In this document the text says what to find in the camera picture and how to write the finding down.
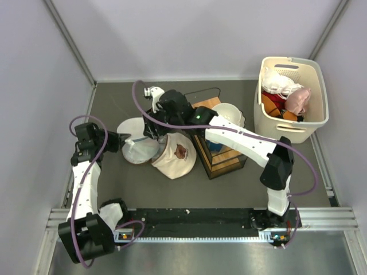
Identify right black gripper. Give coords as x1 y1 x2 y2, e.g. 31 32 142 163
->
143 103 183 141

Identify white mesh laundry bag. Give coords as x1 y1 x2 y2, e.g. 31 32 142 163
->
117 117 159 164

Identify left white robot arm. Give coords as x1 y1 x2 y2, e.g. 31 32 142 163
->
58 123 130 264

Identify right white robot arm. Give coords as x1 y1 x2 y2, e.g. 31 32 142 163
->
144 87 294 230

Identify beige bear insulated lunch bag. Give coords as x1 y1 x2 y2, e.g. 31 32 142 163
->
151 132 197 179

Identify white bra in basket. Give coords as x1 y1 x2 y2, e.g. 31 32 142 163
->
261 67 303 100

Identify cream plastic laundry basket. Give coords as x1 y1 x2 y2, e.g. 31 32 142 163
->
254 57 329 144

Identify blue white mug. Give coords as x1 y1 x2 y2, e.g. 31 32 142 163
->
206 139 223 153

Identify white ceramic bowl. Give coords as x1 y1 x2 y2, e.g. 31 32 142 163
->
212 103 240 125

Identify white scalloped plate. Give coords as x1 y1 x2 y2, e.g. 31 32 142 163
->
237 110 246 128

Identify red orange garment in basket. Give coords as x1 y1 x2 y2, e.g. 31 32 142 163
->
261 91 298 121

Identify pink garment in basket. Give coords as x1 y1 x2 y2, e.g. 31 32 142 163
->
284 88 311 115

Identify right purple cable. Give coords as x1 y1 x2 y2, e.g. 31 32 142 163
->
131 80 319 250

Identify purple cable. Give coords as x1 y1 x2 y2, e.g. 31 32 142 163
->
131 80 319 250
69 115 146 269

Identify black wire wooden shelf rack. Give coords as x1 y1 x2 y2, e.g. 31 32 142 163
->
185 87 247 179

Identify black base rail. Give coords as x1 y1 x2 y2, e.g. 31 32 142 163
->
119 208 291 238

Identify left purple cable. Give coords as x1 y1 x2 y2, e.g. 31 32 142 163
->
69 115 146 269

